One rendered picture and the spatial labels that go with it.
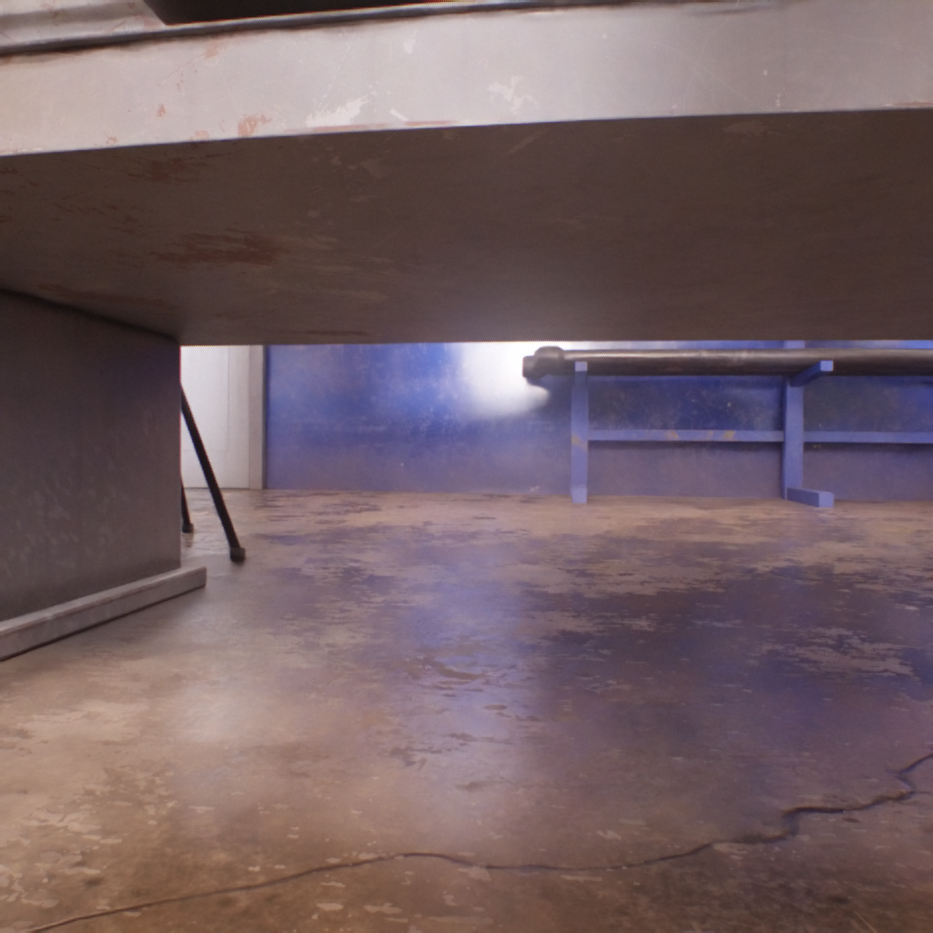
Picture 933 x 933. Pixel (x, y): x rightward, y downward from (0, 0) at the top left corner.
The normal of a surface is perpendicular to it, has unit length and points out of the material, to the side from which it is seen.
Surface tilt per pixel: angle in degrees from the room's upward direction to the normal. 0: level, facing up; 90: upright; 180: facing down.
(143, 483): 90
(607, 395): 90
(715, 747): 0
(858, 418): 90
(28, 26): 90
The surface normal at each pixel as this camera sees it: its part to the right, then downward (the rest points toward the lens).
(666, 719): 0.01, -1.00
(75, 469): 0.99, 0.01
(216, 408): -0.14, 0.02
